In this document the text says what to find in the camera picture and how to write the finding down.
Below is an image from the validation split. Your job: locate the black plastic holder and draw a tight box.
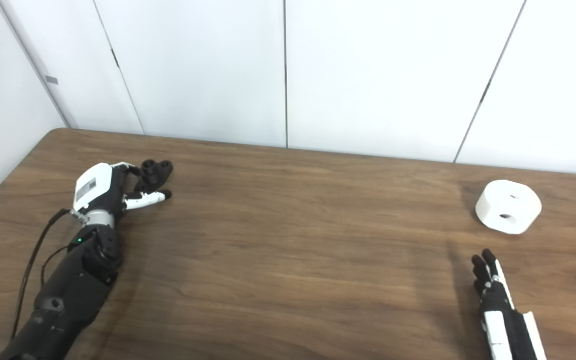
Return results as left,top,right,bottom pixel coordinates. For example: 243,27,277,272
134,159,174,194

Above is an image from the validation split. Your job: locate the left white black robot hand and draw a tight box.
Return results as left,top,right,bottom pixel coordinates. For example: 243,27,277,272
71,162,173,217

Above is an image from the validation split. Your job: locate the round white plastic piece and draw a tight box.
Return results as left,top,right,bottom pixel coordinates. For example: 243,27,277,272
475,180,543,235

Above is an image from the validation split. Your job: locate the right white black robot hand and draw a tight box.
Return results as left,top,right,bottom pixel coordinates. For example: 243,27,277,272
471,249,548,360

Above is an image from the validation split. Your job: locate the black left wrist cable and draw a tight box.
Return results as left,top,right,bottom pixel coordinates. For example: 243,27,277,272
10,208,80,342

